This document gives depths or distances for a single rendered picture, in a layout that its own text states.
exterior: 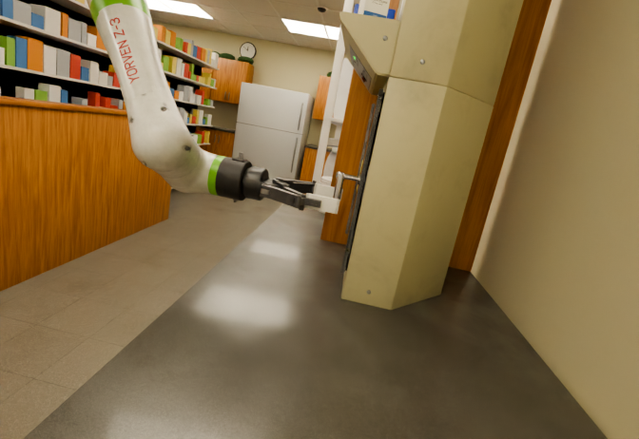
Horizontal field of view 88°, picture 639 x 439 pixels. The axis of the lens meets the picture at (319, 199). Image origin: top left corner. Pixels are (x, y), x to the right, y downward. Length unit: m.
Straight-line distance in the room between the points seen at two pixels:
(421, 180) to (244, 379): 0.47
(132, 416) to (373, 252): 0.48
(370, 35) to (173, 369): 0.64
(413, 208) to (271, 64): 5.99
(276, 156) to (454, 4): 5.15
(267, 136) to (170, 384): 5.37
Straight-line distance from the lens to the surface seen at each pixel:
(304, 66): 6.43
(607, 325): 0.76
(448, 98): 0.71
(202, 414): 0.49
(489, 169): 1.12
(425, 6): 0.73
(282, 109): 5.71
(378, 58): 0.69
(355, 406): 0.53
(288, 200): 0.66
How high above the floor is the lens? 1.29
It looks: 12 degrees down
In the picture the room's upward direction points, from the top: 11 degrees clockwise
